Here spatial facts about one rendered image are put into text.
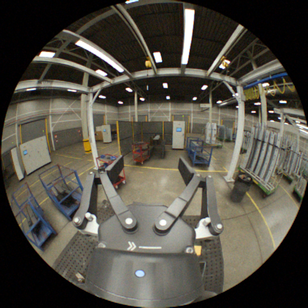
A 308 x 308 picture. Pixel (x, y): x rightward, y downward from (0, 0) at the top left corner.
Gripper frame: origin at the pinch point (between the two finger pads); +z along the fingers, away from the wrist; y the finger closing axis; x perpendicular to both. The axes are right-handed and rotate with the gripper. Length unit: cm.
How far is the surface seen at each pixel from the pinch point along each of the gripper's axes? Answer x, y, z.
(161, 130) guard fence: -49, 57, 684
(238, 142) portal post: -18, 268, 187
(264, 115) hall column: 167, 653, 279
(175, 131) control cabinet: -38, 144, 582
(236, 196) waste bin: -137, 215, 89
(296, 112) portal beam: 200, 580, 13
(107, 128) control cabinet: -40, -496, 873
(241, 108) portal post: 92, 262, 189
